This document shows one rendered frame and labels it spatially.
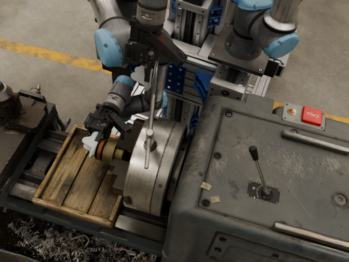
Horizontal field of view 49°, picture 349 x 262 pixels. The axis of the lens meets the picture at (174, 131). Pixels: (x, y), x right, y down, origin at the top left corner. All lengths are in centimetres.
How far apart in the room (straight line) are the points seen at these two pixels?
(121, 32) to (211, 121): 38
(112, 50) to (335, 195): 75
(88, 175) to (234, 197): 64
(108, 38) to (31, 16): 251
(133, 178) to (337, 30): 304
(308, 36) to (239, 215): 282
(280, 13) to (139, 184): 69
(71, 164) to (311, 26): 282
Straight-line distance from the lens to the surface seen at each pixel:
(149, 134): 105
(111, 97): 140
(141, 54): 104
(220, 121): 118
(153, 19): 99
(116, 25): 120
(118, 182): 121
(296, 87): 319
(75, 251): 170
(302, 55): 347
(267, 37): 134
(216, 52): 152
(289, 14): 129
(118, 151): 127
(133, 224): 141
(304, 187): 113
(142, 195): 115
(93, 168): 150
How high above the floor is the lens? 218
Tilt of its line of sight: 54 degrees down
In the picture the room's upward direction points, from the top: 7 degrees clockwise
